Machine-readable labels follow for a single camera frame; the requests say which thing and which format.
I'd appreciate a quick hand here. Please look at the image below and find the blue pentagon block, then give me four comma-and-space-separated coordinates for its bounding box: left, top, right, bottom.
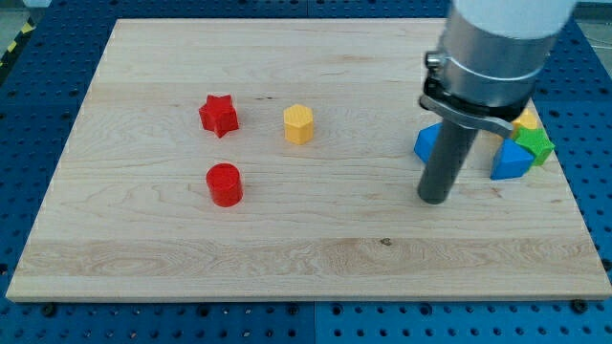
490, 139, 535, 180

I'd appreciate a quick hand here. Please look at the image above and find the yellow hexagon block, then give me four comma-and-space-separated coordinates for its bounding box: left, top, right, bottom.
283, 104, 314, 145

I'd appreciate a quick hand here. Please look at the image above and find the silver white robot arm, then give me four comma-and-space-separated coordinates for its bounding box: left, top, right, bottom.
420, 0, 577, 140

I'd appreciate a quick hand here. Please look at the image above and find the blue triangle block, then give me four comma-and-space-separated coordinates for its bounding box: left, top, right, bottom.
413, 122, 442, 163

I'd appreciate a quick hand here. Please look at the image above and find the red cylinder block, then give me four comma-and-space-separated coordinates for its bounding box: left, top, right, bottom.
206, 162, 243, 207

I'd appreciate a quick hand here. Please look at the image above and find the red star block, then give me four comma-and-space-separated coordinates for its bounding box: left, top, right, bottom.
199, 95, 239, 138

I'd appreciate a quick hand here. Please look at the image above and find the wooden board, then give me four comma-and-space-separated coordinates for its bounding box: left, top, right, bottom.
7, 19, 611, 303

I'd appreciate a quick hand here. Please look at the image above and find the yellow block behind arm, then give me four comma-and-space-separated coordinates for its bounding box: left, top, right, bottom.
511, 108, 539, 138

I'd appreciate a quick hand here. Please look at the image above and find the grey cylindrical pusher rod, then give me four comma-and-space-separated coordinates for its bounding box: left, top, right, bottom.
417, 119, 478, 204

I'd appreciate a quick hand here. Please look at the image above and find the green star block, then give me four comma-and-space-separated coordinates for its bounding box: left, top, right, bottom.
514, 127, 556, 166

